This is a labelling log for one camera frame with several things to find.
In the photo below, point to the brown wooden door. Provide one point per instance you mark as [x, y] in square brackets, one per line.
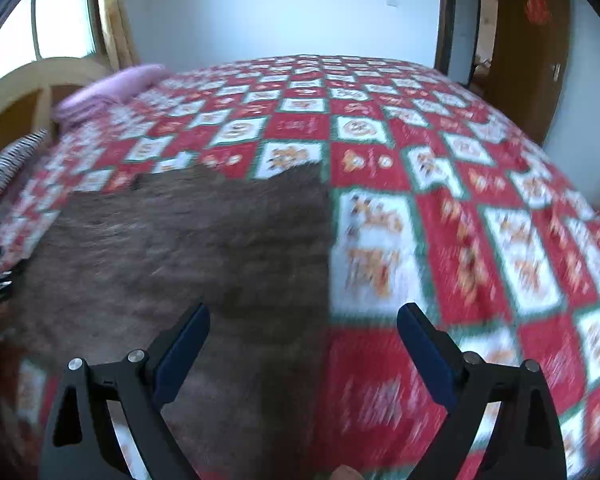
[528, 63]

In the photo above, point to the dark door frame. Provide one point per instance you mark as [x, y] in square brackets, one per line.
[445, 36]

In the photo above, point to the grey striped pillow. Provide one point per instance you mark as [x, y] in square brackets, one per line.
[21, 155]

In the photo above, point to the window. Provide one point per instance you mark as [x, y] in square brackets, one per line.
[38, 29]

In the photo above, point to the red checkered cartoon bedspread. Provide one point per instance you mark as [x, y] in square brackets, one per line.
[436, 198]

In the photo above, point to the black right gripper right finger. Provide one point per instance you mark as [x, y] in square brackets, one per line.
[526, 441]

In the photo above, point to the brown knitted sweater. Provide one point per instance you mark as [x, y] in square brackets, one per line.
[115, 269]

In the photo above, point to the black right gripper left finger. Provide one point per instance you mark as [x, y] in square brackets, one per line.
[80, 442]

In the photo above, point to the beige wooden headboard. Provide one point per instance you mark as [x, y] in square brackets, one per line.
[29, 93]

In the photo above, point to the red door decoration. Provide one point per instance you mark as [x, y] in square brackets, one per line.
[538, 12]

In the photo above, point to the beige curtain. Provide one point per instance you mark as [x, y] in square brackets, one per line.
[116, 31]

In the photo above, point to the folded pink blanket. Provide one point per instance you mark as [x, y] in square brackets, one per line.
[96, 98]

